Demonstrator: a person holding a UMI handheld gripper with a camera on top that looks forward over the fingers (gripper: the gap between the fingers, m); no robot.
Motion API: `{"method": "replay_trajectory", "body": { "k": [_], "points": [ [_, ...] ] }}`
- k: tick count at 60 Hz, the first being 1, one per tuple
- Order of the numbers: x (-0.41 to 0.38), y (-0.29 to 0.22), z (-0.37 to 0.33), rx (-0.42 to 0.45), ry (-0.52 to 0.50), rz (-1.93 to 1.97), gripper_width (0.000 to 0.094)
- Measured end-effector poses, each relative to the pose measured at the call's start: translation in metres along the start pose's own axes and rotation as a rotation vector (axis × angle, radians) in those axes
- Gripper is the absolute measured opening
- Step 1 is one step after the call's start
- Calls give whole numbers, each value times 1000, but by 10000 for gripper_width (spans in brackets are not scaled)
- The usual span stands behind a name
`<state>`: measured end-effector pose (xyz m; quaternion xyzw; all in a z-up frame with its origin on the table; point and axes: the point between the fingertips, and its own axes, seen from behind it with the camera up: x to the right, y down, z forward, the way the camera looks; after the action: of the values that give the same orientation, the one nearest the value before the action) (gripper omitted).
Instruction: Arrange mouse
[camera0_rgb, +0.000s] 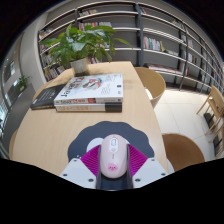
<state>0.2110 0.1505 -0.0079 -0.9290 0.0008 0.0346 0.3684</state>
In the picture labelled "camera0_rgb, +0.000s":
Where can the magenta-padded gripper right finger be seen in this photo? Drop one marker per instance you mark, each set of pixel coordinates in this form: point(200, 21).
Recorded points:
point(150, 170)

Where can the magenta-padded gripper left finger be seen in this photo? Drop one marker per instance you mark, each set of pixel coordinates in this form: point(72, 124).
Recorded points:
point(75, 170)

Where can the pink computer mouse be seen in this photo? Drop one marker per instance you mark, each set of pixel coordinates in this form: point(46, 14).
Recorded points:
point(113, 156)

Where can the dark flower-shaped mouse pad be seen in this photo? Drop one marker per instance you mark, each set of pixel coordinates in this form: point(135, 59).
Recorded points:
point(113, 128)

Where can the round-backed wooden chair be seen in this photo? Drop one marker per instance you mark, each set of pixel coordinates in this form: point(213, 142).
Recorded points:
point(151, 83)
point(183, 151)
point(12, 146)

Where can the thin book with orange spine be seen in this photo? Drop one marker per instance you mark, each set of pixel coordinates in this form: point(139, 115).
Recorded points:
point(83, 108)

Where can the black hardcover book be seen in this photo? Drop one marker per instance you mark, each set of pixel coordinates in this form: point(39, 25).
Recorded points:
point(48, 96)

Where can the grey counter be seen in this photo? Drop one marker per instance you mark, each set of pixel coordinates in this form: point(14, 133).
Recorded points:
point(16, 110)

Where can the white illustrated book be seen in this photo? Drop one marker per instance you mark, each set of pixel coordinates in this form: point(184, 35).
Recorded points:
point(90, 86)

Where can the light wooden slatted chairs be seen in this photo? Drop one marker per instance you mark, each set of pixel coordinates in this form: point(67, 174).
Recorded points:
point(213, 103)

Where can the small potted plant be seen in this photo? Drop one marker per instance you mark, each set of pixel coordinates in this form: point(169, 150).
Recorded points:
point(22, 82)

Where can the potted green leafy plant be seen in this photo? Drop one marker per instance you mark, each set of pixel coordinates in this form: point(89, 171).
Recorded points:
point(80, 45)

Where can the grey shelf unit with books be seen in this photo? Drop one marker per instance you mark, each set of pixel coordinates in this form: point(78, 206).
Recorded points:
point(160, 36)

